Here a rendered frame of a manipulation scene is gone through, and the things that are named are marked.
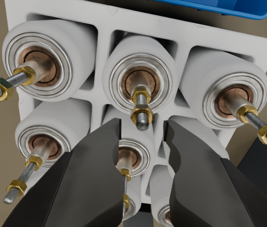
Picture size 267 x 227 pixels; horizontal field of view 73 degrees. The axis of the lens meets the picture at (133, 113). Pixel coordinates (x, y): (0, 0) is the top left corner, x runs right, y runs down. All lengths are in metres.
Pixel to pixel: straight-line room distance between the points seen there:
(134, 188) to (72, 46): 0.25
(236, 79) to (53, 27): 0.21
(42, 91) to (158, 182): 0.27
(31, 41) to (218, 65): 0.21
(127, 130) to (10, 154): 0.54
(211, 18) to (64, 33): 0.35
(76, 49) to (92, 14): 0.07
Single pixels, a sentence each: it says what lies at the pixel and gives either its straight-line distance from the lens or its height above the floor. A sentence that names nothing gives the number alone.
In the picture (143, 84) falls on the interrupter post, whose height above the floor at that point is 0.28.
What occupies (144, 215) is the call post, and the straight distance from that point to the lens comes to 0.54.
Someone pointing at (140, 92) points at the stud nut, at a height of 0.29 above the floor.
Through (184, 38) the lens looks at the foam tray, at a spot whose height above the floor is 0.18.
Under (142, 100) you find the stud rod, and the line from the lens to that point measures 0.17.
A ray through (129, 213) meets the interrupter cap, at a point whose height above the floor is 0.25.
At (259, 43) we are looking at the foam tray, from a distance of 0.33.
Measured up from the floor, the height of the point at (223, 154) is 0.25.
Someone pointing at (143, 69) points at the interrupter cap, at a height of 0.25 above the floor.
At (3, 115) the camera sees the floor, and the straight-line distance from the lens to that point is 0.65.
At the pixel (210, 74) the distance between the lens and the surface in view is 0.24.
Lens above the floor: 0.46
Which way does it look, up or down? 62 degrees down
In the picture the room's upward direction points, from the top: 178 degrees counter-clockwise
